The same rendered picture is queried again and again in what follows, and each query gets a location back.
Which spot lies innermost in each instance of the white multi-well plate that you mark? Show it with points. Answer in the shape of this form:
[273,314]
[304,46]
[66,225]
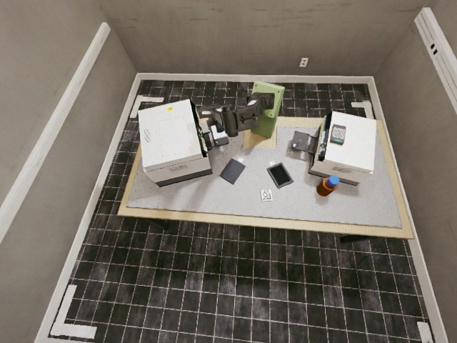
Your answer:
[217,135]

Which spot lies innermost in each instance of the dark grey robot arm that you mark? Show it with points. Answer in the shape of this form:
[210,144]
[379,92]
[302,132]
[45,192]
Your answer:
[231,120]

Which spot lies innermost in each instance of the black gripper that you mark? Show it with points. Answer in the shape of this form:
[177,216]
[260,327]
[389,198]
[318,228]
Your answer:
[209,124]

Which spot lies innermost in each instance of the brown bottle with blue cap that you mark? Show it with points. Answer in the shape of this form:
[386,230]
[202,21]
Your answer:
[324,188]

